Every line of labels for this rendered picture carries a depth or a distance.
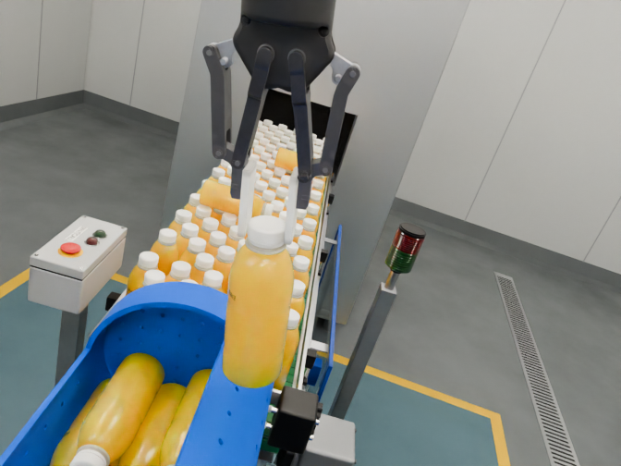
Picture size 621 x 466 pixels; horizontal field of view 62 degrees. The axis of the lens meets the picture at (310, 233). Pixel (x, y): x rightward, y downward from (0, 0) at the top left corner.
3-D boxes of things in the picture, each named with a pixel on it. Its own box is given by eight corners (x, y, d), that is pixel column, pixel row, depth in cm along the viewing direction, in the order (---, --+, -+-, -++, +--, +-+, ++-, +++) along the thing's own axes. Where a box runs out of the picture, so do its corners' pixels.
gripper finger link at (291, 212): (294, 165, 49) (301, 166, 49) (287, 230, 53) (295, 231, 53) (289, 177, 47) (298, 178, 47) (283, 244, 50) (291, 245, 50)
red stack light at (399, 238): (393, 250, 114) (398, 234, 113) (391, 238, 120) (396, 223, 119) (420, 257, 115) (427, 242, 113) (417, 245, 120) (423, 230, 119)
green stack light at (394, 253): (384, 268, 116) (393, 250, 114) (383, 255, 122) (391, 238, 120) (412, 276, 117) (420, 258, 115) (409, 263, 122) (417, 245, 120)
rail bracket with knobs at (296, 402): (254, 448, 95) (268, 407, 91) (261, 419, 102) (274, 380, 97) (306, 462, 96) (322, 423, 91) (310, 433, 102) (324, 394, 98)
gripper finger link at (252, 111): (275, 51, 41) (259, 44, 41) (239, 174, 47) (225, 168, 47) (284, 44, 45) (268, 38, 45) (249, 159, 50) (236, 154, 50)
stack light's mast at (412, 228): (376, 290, 119) (400, 230, 112) (375, 277, 125) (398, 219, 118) (402, 298, 119) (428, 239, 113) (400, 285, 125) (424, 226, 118)
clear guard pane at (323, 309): (274, 508, 135) (328, 366, 115) (302, 333, 206) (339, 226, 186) (276, 508, 135) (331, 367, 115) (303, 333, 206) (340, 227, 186)
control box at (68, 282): (26, 300, 98) (30, 254, 93) (78, 253, 116) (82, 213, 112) (78, 315, 98) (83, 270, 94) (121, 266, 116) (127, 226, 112)
